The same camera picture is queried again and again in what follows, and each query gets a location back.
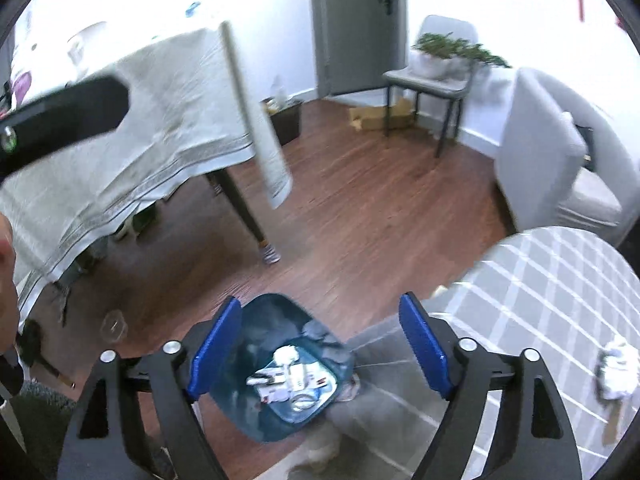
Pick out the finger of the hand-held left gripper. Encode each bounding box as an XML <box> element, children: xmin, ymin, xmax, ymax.
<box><xmin>0</xmin><ymin>75</ymin><xmax>132</xmax><ymax>178</ymax></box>

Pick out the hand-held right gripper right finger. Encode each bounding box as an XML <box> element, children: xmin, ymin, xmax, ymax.
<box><xmin>398</xmin><ymin>292</ymin><xmax>583</xmax><ymax>480</ymax></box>

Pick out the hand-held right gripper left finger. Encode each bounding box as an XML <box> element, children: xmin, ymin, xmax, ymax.
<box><xmin>56</xmin><ymin>296</ymin><xmax>243</xmax><ymax>480</ymax></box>

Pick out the silver foil packet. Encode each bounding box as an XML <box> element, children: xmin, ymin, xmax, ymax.
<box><xmin>246</xmin><ymin>366</ymin><xmax>291</xmax><ymax>391</ymax></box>

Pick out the teal trash bin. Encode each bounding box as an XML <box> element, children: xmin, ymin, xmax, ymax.
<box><xmin>202</xmin><ymin>292</ymin><xmax>357</xmax><ymax>443</ymax></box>

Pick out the person's left hand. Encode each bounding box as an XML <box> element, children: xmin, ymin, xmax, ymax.
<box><xmin>0</xmin><ymin>212</ymin><xmax>20</xmax><ymax>358</ymax></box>

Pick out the cream table cloth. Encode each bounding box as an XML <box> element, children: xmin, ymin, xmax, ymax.
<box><xmin>0</xmin><ymin>27</ymin><xmax>261</xmax><ymax>321</ymax></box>

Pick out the white packet with red marks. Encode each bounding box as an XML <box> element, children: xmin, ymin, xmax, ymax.
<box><xmin>290</xmin><ymin>362</ymin><xmax>337</xmax><ymax>391</ymax></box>

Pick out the grey crumpled bag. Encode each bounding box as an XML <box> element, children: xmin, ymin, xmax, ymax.
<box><xmin>301</xmin><ymin>321</ymin><xmax>353</xmax><ymax>368</ymax></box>

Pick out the clear plastic piece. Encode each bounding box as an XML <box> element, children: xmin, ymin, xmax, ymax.
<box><xmin>101</xmin><ymin>310</ymin><xmax>128</xmax><ymax>342</ymax></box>

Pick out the table leg with striped sock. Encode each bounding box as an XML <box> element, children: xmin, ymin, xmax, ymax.
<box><xmin>220</xmin><ymin>165</ymin><xmax>281</xmax><ymax>265</ymax></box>

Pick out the grey fuzzy fabric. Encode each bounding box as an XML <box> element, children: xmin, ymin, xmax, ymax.
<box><xmin>15</xmin><ymin>382</ymin><xmax>76</xmax><ymax>480</ymax></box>

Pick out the crumpled white tissue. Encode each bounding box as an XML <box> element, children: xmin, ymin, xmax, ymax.
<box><xmin>595</xmin><ymin>337</ymin><xmax>638</xmax><ymax>402</ymax></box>

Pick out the brown paper strip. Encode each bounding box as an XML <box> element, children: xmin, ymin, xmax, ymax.
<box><xmin>602</xmin><ymin>400</ymin><xmax>623</xmax><ymax>446</ymax></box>

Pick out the clear plastic bottle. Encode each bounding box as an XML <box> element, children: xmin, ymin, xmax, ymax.
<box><xmin>270</xmin><ymin>76</ymin><xmax>291</xmax><ymax>106</ymax></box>

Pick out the dark brown bin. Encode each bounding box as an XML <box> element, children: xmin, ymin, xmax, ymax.
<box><xmin>260</xmin><ymin>95</ymin><xmax>304</xmax><ymax>147</ymax></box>

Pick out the flat cardboard box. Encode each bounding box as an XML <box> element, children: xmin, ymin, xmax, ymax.
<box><xmin>349</xmin><ymin>100</ymin><xmax>416</xmax><ymax>132</ymax></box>

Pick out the light grey armchair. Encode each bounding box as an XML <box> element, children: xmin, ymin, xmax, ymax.
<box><xmin>495</xmin><ymin>66</ymin><xmax>633</xmax><ymax>241</ymax></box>

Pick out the black bag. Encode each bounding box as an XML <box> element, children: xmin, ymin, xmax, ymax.
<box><xmin>575</xmin><ymin>125</ymin><xmax>596</xmax><ymax>171</ymax></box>

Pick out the green plant in white pot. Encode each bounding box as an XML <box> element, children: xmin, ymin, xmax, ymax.
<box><xmin>411</xmin><ymin>32</ymin><xmax>512</xmax><ymax>80</ymax></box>

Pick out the grey door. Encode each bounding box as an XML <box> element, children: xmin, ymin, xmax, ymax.
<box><xmin>309</xmin><ymin>0</ymin><xmax>408</xmax><ymax>98</ymax></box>

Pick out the grey chair with black legs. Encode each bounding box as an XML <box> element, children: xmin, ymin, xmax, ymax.
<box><xmin>382</xmin><ymin>15</ymin><xmax>478</xmax><ymax>158</ymax></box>

